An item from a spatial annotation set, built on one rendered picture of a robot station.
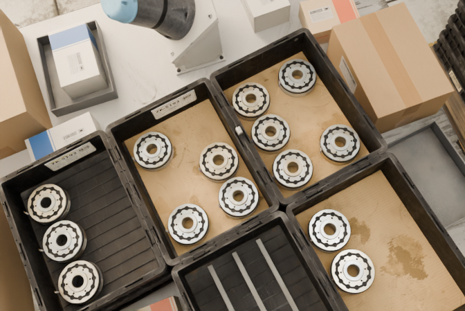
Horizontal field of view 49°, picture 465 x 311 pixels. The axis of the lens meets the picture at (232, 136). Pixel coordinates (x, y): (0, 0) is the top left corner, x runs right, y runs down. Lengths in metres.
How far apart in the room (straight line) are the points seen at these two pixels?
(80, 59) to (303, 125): 0.70
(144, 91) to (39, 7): 1.31
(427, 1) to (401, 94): 1.30
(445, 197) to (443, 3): 1.36
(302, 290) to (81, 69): 0.89
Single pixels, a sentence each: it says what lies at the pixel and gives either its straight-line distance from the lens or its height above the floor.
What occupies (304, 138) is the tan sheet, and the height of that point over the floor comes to 0.83.
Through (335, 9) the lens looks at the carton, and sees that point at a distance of 1.62.
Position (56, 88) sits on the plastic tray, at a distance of 1.70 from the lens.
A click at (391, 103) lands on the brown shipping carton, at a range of 1.40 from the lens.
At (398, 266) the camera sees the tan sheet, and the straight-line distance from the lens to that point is 1.32.
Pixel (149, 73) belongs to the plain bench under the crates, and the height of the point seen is 0.70.
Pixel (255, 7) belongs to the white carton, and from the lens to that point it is 1.60.
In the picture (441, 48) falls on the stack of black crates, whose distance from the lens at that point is 2.30.
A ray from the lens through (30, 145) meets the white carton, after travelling 1.55.
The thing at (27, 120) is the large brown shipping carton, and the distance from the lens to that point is 1.51.
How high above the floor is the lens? 2.11
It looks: 70 degrees down
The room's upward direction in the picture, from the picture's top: 11 degrees counter-clockwise
